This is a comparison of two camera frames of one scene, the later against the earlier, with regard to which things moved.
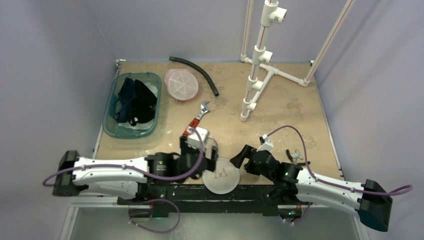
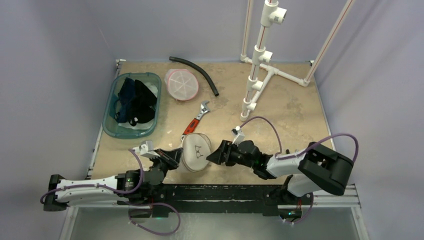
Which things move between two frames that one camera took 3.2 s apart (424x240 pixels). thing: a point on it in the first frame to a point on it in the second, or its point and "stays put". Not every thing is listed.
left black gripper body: [187, 149] to [159, 162]
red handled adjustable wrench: [203, 109] stays put
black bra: [143, 109] stays put
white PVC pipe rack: [271, 12] stays put
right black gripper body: [250, 156] to [226, 152]
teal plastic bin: [133, 107] stays put
